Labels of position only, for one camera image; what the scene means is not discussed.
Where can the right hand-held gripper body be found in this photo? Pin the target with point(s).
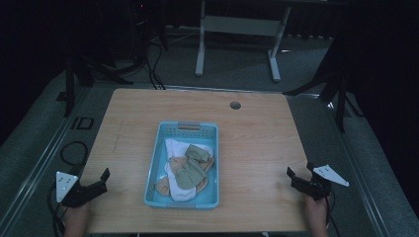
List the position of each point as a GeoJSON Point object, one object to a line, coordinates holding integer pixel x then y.
{"type": "Point", "coordinates": [318, 186]}

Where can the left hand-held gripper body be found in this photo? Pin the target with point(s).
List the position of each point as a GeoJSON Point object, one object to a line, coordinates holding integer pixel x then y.
{"type": "Point", "coordinates": [67, 194]}

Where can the person's left hand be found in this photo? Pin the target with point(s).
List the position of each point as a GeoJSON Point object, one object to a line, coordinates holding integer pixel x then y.
{"type": "Point", "coordinates": [77, 217]}

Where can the person's right hand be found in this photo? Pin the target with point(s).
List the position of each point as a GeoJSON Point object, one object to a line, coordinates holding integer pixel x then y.
{"type": "Point", "coordinates": [316, 214]}

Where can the peach sock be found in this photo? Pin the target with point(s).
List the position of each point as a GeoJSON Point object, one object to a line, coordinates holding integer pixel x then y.
{"type": "Point", "coordinates": [163, 187]}

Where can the pile of socks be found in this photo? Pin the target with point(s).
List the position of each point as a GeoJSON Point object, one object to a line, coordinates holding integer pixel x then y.
{"type": "Point", "coordinates": [176, 148]}

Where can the black metal stand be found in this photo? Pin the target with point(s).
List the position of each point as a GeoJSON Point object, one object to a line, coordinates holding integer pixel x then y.
{"type": "Point", "coordinates": [336, 89]}
{"type": "Point", "coordinates": [69, 89]}

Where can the green sock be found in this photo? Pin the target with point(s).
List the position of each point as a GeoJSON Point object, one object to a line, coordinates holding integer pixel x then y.
{"type": "Point", "coordinates": [189, 173]}

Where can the round table grommet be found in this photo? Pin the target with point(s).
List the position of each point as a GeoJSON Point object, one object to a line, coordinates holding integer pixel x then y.
{"type": "Point", "coordinates": [235, 105]}

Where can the light blue plastic basket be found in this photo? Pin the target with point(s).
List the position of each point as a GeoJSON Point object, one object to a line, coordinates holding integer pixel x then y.
{"type": "Point", "coordinates": [204, 197]}

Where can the white metal desk frame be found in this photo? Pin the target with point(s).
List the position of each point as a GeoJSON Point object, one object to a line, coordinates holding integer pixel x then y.
{"type": "Point", "coordinates": [237, 25]}

